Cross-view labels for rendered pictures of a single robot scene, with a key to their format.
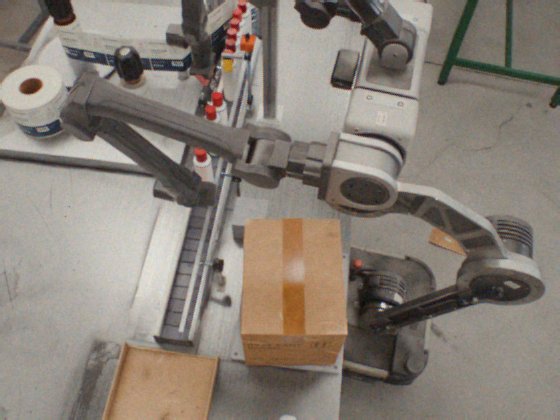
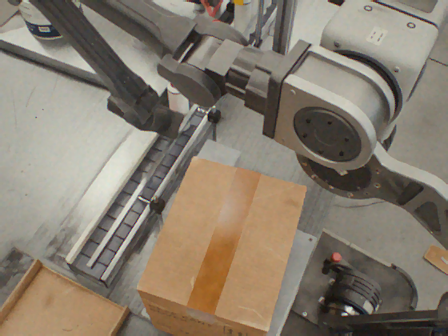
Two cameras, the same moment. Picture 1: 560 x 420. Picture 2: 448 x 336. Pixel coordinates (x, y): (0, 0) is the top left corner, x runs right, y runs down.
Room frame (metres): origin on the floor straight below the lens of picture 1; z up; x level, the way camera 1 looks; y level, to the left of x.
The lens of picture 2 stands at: (0.15, -0.15, 1.91)
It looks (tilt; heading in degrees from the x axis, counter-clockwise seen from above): 56 degrees down; 20
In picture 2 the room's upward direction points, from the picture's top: straight up
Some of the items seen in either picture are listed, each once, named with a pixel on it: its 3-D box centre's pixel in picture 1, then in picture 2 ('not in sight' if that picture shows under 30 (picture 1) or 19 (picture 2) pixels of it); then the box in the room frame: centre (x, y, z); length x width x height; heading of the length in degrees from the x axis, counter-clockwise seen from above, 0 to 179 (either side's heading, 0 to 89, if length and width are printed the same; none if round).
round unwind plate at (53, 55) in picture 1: (80, 57); not in sight; (1.47, 0.76, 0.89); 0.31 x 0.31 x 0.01
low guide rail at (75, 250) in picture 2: (199, 170); (178, 102); (0.95, 0.25, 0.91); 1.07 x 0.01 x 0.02; 174
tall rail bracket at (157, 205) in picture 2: (211, 271); (151, 210); (0.60, 0.18, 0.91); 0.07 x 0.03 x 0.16; 84
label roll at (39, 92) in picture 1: (39, 101); (50, 2); (1.19, 0.81, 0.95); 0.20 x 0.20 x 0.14
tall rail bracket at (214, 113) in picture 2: (230, 183); (206, 123); (0.90, 0.15, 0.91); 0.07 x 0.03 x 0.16; 84
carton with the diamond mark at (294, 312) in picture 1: (291, 294); (226, 262); (0.51, -0.04, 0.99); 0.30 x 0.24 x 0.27; 1
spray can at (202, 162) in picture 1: (204, 171); (178, 101); (0.90, 0.22, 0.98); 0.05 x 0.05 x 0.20
